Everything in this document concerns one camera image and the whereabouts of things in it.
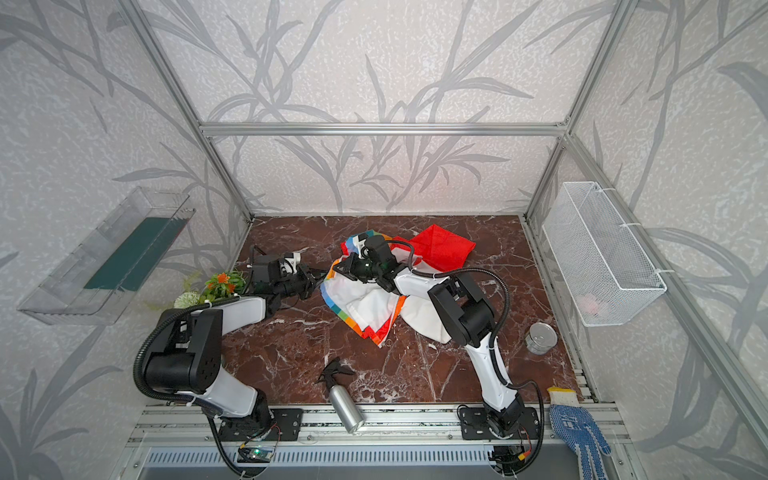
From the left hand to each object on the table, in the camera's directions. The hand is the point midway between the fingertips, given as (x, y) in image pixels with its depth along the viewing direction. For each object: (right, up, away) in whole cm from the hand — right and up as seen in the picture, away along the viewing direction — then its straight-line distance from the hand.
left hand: (332, 263), depth 90 cm
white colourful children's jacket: (+12, -15, 0) cm, 20 cm away
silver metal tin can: (+60, -20, -7) cm, 64 cm away
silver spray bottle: (+5, -33, -14) cm, 36 cm away
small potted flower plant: (-27, -5, -10) cm, 30 cm away
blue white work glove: (+65, -40, -17) cm, 78 cm away
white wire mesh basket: (+64, 0, -28) cm, 70 cm away
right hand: (0, +1, +1) cm, 1 cm away
